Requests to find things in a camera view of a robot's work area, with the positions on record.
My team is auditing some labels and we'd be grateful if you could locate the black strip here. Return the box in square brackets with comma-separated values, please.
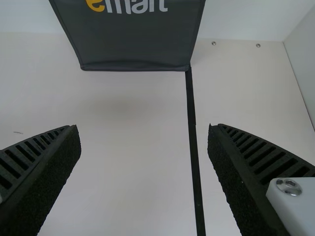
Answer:
[184, 64, 207, 236]

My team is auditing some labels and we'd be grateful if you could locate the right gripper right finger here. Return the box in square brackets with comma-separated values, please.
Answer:
[207, 122, 315, 236]

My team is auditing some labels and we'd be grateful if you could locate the dark grey bag with straps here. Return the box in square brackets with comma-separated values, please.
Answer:
[48, 0, 207, 72]

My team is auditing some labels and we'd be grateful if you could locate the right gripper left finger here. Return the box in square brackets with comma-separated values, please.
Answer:
[0, 124, 82, 236]

